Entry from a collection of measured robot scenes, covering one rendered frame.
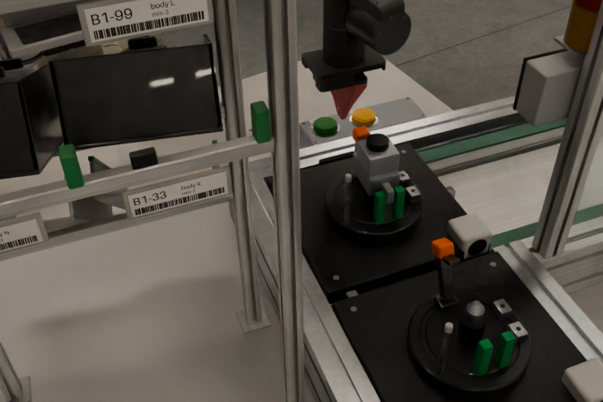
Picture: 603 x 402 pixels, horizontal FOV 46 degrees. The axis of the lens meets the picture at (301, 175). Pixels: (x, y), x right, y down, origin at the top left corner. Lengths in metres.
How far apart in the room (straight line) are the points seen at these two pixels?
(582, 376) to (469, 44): 2.66
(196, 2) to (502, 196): 0.75
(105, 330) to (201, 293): 0.14
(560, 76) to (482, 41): 2.60
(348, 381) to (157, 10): 0.51
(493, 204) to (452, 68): 2.10
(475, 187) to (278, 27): 0.69
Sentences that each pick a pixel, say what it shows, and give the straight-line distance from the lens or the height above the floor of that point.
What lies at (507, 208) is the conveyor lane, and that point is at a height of 0.92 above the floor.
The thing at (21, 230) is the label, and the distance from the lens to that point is 0.58.
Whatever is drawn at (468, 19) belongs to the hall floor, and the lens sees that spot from 3.61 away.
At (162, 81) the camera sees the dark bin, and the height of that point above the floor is 1.35.
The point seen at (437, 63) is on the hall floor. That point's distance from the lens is 3.23.
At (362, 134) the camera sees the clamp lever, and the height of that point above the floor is 1.08.
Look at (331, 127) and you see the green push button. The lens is 1.16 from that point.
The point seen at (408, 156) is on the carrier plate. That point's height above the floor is 0.97.
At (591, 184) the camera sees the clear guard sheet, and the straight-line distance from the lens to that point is 0.97.
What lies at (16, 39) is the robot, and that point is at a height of 1.04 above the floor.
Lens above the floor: 1.66
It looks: 40 degrees down
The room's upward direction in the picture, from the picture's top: 1 degrees counter-clockwise
